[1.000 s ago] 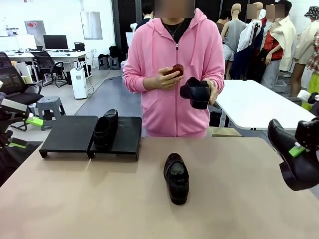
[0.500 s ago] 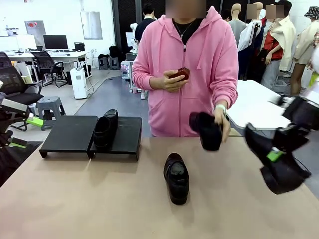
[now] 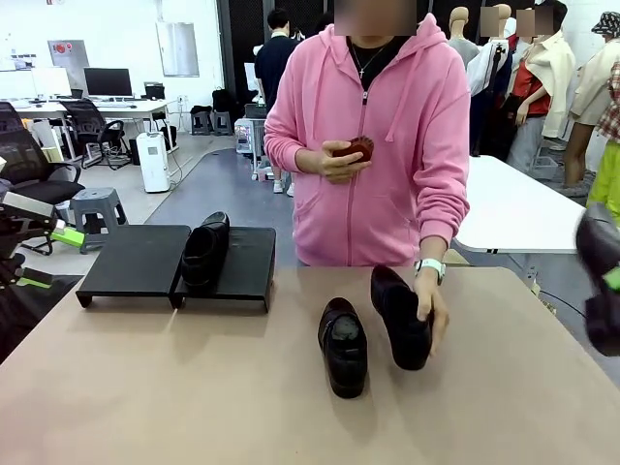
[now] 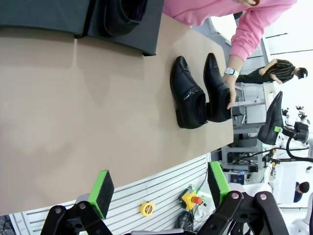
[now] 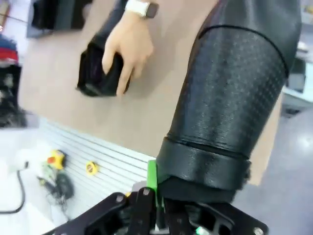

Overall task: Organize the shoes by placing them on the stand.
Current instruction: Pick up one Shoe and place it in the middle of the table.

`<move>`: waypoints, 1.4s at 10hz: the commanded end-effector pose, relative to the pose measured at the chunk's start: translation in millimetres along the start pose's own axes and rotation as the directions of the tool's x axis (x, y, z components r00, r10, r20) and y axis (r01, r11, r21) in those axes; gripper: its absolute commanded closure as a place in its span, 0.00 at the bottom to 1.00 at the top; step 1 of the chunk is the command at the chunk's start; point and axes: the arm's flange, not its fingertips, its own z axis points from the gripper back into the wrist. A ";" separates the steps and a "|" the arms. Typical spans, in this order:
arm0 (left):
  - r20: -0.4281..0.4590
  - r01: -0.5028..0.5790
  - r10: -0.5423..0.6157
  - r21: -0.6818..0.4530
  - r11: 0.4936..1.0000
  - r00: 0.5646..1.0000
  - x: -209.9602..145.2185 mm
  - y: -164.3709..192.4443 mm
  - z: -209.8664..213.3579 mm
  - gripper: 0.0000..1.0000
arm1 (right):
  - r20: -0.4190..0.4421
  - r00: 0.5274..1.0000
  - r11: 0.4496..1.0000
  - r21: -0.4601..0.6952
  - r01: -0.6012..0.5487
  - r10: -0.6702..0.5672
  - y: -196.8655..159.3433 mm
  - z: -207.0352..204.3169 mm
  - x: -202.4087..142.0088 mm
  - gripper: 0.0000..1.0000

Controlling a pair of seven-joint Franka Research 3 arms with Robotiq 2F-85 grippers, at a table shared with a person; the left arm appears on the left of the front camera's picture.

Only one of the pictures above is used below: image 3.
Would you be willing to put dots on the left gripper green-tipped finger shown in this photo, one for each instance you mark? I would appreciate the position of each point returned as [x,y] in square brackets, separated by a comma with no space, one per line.
[36,280]
[68,236]

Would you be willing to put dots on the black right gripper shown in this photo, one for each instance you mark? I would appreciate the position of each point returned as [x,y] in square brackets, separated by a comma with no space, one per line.
[605,324]

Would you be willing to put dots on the black leather shoe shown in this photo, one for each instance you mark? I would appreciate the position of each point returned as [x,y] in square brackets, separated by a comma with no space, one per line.
[206,257]
[399,319]
[598,237]
[344,358]

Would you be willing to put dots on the brown wooden shoe brush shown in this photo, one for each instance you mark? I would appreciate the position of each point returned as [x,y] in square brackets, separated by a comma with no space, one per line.
[358,146]

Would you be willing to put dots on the person's right forearm pink sleeve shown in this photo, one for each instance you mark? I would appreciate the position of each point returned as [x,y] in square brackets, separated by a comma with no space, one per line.
[286,150]

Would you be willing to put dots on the person's left forearm pink sleeve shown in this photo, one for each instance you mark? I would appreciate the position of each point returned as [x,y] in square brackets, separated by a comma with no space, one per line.
[445,218]

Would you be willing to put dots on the black shoe stand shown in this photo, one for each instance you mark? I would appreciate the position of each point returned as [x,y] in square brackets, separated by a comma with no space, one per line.
[135,261]
[252,266]

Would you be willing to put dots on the person's left hand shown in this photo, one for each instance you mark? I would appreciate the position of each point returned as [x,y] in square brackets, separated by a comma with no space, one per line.
[433,300]

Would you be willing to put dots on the person's right hand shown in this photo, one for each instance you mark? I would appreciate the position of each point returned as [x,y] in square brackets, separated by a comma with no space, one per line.
[339,167]

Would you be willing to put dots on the black base platform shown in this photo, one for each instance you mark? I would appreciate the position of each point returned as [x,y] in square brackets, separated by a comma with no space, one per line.
[29,319]

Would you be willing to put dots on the grey plastic stool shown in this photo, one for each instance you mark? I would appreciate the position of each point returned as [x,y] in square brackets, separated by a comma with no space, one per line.
[97,196]

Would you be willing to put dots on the grey slippers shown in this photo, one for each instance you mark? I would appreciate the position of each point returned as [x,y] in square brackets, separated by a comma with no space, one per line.
[575,190]

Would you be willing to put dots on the mannequin in neon yellow trousers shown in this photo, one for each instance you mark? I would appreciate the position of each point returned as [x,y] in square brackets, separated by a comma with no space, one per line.
[608,179]

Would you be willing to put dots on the white dehumidifier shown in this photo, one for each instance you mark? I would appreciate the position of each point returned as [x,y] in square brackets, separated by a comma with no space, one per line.
[152,164]

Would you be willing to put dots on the white folding table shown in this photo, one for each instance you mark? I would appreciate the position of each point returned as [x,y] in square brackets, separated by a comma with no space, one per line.
[513,208]

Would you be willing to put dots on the black mesh chair back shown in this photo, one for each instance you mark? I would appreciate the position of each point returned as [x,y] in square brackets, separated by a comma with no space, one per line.
[9,116]

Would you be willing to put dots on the white office desk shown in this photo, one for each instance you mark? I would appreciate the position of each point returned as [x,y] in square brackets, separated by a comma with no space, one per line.
[145,105]

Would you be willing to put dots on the tan cardboard box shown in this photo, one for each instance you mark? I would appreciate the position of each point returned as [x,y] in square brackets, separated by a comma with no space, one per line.
[460,257]

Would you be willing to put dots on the white display panel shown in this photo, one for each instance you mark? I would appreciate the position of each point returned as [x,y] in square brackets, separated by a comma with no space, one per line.
[51,81]

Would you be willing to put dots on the black computer monitor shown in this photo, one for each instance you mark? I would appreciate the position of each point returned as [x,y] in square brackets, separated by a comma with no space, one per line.
[107,81]

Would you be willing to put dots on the black desktop printer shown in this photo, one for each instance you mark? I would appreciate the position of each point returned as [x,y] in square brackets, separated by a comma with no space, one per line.
[154,91]

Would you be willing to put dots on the small grey stool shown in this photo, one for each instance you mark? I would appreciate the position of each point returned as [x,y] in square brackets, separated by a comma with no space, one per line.
[223,123]
[201,123]

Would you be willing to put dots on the grey panel with red sign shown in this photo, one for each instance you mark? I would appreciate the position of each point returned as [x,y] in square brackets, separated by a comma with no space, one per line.
[68,60]

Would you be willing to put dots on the wristwatch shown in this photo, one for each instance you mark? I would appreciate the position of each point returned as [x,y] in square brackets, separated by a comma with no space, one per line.
[430,269]

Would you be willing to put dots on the small black bag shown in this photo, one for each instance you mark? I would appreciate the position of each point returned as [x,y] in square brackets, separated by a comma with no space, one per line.
[201,109]

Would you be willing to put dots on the mannequin with bucket hat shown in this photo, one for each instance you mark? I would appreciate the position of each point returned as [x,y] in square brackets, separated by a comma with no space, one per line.
[596,87]

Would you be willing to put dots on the computer case with lights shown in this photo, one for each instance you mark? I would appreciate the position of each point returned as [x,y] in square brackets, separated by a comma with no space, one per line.
[244,138]

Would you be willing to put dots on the black backpack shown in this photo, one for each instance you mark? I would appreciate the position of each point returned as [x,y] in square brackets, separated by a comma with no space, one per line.
[224,101]

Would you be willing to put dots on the mannequin in red top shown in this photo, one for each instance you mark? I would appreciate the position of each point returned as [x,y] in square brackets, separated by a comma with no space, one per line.
[528,92]

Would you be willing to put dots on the mannequin in cream jacket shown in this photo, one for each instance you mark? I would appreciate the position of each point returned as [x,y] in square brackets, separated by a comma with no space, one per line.
[557,77]

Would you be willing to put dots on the black crate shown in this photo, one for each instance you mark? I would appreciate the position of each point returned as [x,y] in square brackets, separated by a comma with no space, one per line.
[256,111]

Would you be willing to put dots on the mannequin in white navy jacket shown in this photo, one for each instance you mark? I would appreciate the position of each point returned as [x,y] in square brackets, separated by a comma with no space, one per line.
[484,77]

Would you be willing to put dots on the black tripod pole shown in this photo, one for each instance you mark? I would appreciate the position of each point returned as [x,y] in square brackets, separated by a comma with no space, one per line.
[498,68]

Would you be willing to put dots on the person in pink hoodie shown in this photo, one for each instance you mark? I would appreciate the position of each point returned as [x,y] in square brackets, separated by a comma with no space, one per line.
[368,194]

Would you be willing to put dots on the bystander in dark shirt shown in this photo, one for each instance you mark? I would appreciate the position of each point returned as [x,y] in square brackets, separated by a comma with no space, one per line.
[273,63]

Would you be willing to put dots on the mannequin in grey tank top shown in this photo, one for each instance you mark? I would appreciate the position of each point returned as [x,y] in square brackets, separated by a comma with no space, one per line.
[465,48]

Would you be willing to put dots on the silver wall panel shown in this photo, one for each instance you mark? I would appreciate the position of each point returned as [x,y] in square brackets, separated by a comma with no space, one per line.
[176,48]

